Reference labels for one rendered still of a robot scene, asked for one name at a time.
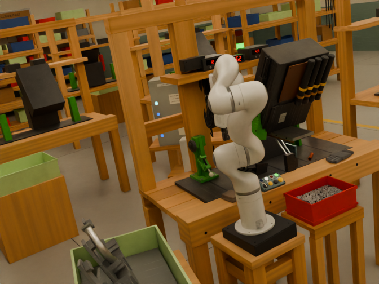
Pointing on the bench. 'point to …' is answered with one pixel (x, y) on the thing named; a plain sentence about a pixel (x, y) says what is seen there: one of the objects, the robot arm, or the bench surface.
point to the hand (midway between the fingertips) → (225, 136)
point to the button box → (271, 181)
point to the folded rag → (229, 196)
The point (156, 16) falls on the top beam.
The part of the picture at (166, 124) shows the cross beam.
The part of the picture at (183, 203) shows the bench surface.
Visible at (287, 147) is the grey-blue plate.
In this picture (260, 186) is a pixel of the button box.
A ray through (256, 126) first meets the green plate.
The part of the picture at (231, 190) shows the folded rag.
